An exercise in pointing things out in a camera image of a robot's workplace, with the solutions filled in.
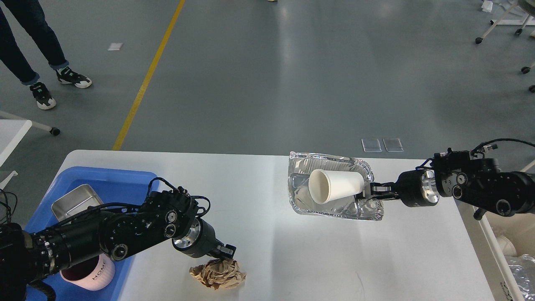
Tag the white paper cup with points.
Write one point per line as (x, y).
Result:
(328, 185)

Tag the white cup in bin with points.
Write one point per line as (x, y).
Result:
(506, 246)

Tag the brown paper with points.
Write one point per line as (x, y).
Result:
(219, 274)

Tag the blue plastic tray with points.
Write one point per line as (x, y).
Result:
(111, 185)

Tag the aluminium foil tray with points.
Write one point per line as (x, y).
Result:
(300, 166)

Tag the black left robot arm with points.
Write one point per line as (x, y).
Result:
(116, 229)

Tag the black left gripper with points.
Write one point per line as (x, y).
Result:
(201, 240)

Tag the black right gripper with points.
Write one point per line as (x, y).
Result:
(415, 188)

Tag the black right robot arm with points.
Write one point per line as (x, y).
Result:
(468, 176)

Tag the clear floor plate right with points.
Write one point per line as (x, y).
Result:
(393, 145)

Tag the square stainless steel tin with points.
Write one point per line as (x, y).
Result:
(75, 201)

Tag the white paper scrap on floor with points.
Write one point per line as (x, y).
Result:
(115, 47)

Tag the white wheeled cart frame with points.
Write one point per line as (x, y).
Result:
(528, 11)

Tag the white plastic bin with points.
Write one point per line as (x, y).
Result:
(488, 237)

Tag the white side table left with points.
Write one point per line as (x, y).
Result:
(14, 128)

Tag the pink ribbed mug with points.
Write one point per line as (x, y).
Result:
(93, 274)

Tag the clear floor plate left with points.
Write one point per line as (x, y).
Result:
(371, 145)

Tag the clear floor plate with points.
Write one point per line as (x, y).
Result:
(371, 145)
(393, 145)

